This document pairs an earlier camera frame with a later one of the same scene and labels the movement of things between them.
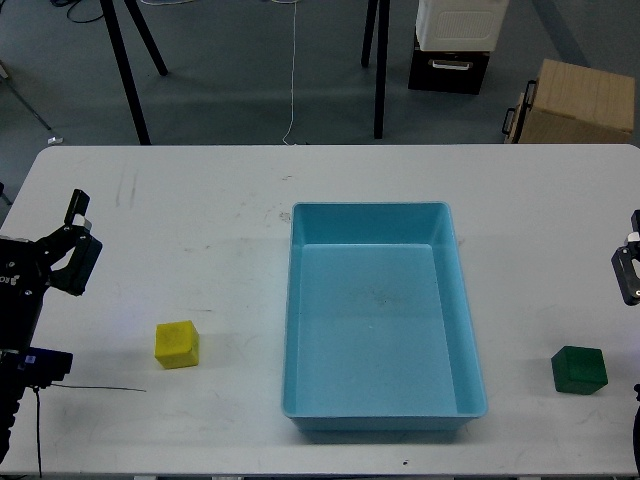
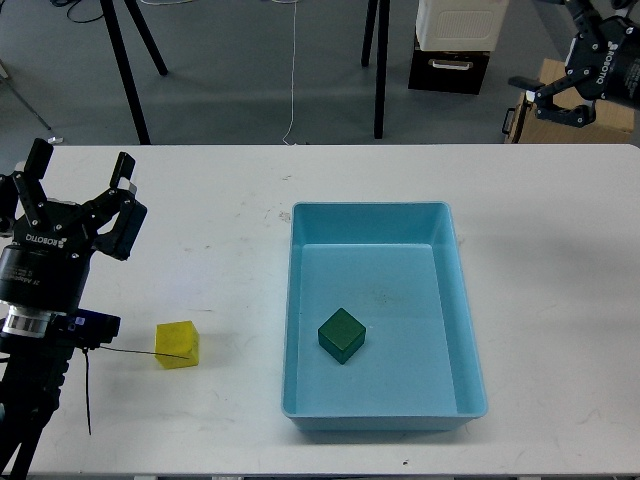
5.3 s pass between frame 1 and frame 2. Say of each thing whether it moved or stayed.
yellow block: stayed
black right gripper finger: moved
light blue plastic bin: stayed
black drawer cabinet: stayed
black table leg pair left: stayed
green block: moved
